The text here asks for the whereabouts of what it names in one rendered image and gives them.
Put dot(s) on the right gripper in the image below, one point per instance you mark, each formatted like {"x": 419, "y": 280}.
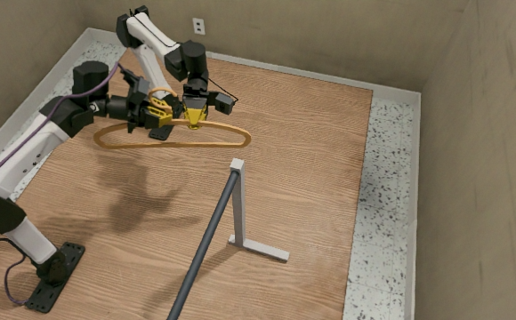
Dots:
{"x": 149, "y": 116}

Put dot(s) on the orange wire hanger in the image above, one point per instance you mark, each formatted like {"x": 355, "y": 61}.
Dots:
{"x": 115, "y": 127}

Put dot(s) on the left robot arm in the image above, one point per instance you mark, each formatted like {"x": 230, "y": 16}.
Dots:
{"x": 144, "y": 39}

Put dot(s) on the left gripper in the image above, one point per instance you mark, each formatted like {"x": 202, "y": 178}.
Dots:
{"x": 194, "y": 103}

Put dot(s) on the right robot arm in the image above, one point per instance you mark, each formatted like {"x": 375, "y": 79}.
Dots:
{"x": 54, "y": 266}

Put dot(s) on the grey metal hanger rack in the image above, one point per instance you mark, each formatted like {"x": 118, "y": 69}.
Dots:
{"x": 235, "y": 186}

